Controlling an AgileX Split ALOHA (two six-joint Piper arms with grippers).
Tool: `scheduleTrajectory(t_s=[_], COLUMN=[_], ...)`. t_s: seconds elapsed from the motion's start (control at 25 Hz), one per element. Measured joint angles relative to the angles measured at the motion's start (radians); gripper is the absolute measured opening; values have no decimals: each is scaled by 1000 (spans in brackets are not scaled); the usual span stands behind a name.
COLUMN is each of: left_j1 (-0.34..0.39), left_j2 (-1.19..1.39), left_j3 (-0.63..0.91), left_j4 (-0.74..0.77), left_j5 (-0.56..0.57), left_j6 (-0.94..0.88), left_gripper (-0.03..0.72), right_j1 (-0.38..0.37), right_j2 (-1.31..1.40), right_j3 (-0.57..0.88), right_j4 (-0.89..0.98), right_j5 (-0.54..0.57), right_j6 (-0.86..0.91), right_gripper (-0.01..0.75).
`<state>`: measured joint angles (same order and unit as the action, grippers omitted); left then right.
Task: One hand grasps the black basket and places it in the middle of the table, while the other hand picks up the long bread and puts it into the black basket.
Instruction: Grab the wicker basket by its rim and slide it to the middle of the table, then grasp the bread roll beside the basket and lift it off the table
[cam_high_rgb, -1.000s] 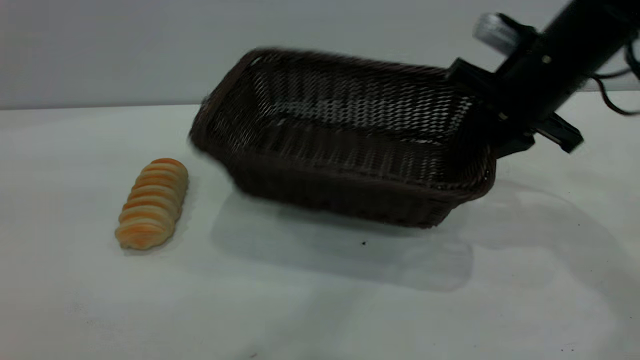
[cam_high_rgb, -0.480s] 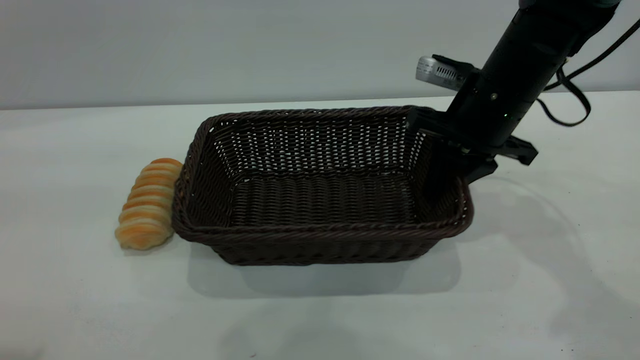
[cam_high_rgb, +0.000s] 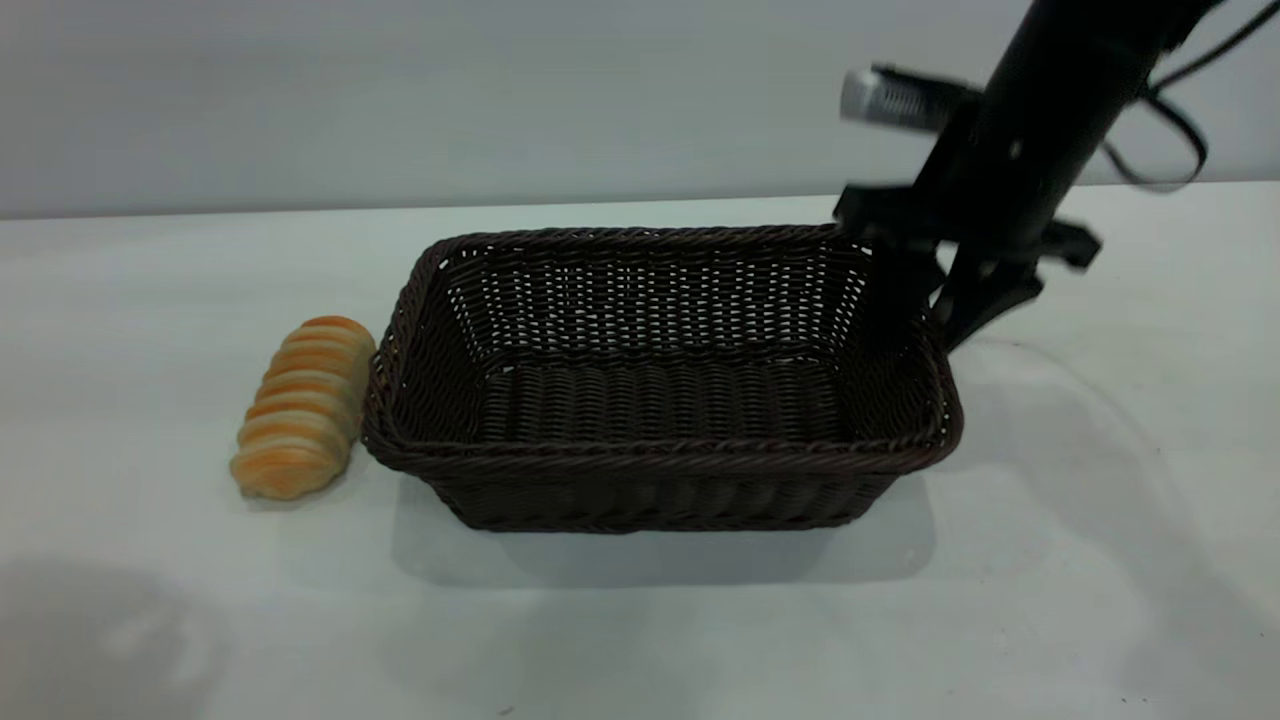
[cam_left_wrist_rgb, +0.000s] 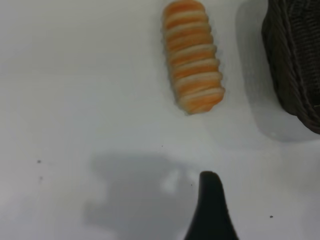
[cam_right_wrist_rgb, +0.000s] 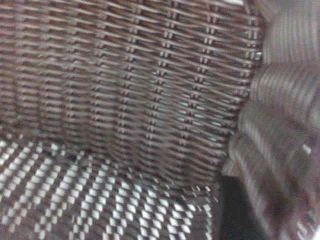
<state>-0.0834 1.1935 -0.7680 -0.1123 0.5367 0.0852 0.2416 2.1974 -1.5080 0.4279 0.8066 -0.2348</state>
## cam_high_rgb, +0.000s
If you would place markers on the black woven wicker basket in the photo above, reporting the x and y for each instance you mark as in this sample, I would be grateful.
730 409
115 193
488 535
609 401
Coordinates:
650 485

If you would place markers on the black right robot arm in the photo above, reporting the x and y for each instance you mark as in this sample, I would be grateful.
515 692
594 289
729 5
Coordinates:
1090 45

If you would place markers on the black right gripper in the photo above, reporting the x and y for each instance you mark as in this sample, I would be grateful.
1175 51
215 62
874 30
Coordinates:
1010 180

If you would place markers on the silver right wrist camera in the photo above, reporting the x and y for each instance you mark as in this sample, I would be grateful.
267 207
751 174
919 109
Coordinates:
895 98

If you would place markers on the striped orange bread roll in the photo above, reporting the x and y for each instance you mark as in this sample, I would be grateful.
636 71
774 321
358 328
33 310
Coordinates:
300 415

